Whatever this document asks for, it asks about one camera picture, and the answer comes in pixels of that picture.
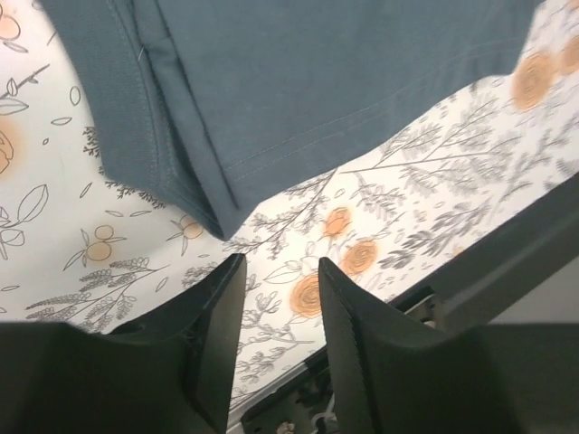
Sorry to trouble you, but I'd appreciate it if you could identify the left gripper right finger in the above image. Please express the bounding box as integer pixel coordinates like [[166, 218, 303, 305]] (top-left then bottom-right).
[[318, 259, 578, 433]]

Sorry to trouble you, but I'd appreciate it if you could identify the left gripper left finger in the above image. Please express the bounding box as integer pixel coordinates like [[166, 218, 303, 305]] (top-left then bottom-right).
[[1, 254, 247, 433]]

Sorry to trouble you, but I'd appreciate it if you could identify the blue-grey t shirt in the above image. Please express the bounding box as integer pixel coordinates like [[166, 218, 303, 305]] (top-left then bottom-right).
[[43, 0, 537, 240]]

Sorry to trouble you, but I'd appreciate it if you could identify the floral table cloth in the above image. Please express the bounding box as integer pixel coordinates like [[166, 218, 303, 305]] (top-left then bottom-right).
[[1, 1, 578, 405]]

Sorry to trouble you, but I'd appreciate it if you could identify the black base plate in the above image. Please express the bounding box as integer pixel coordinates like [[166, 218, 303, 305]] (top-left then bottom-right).
[[391, 176, 578, 331]]

